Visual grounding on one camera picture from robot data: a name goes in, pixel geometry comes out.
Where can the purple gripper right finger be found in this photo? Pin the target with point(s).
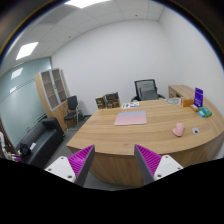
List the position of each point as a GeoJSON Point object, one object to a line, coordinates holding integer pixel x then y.
{"type": "Point", "coordinates": [154, 166]}

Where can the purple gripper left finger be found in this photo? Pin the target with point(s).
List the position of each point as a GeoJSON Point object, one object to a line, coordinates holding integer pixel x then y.
{"type": "Point", "coordinates": [74, 168]}

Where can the pink computer mouse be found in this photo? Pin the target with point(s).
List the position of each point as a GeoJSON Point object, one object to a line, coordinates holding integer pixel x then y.
{"type": "Point", "coordinates": [178, 130]}

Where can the pink blue mouse pad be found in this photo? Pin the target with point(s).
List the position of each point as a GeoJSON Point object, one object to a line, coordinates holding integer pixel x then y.
{"type": "Point", "coordinates": [131, 118]}

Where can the black leather sofa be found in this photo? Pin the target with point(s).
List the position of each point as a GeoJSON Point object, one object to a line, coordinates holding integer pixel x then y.
{"type": "Point", "coordinates": [47, 136]}

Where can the wooden desk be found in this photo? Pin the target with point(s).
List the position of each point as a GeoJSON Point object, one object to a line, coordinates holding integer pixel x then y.
{"type": "Point", "coordinates": [114, 160]}

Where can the black visitor chair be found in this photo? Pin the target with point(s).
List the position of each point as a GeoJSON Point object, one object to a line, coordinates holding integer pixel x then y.
{"type": "Point", "coordinates": [72, 112]}

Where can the small dark box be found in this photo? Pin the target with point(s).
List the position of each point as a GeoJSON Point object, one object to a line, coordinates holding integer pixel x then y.
{"type": "Point", "coordinates": [100, 102]}

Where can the wooden box on desk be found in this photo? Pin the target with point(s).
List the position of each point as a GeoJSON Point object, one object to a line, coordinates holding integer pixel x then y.
{"type": "Point", "coordinates": [187, 102]}

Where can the green tissue pack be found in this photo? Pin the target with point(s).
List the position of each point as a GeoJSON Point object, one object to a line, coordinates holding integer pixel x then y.
{"type": "Point", "coordinates": [204, 112]}

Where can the black mesh office chair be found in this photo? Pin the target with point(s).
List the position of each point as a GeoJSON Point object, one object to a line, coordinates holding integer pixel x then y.
{"type": "Point", "coordinates": [146, 90]}

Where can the dark cardboard box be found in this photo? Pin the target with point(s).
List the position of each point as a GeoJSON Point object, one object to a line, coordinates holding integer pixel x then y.
{"type": "Point", "coordinates": [112, 100]}

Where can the purple sign stand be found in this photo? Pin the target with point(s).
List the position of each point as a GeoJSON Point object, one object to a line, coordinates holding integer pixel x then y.
{"type": "Point", "coordinates": [198, 99]}

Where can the wooden side cabinet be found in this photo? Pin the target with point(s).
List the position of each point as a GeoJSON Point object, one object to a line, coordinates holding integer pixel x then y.
{"type": "Point", "coordinates": [180, 91]}

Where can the wooden glass-door cabinet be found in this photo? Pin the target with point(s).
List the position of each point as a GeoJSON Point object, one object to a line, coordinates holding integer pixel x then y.
{"type": "Point", "coordinates": [53, 95]}

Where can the desk cable grommet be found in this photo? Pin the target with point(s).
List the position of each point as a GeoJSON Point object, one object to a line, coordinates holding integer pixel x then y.
{"type": "Point", "coordinates": [195, 130]}

